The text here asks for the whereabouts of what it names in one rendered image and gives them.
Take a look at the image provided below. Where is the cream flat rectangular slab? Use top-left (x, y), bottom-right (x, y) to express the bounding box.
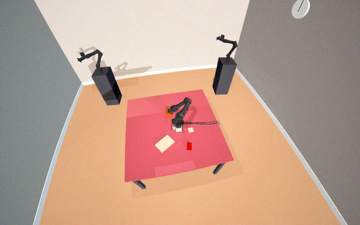
top-left (155, 135), bottom-right (175, 153)

